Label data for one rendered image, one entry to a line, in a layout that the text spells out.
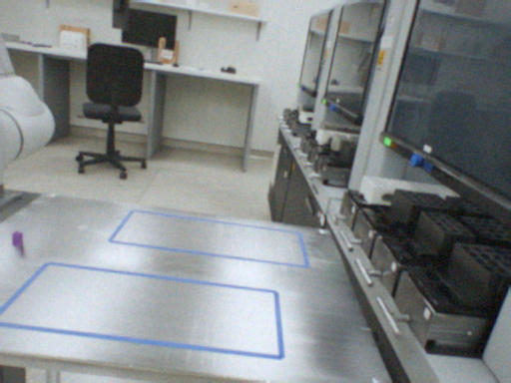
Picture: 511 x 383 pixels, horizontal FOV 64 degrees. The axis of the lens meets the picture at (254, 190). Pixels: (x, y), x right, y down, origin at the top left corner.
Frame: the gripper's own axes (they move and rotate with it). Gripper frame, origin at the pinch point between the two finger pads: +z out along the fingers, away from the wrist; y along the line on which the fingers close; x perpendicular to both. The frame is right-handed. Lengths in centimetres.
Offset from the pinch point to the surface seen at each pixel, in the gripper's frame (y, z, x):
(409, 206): -5, 32, 70
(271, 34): -364, -15, -19
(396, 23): -47, -10, 63
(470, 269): 21, 33, 76
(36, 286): 46, 37, 13
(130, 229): 24.9, 37.3, 16.3
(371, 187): -20, 33, 63
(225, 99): -356, 57, -59
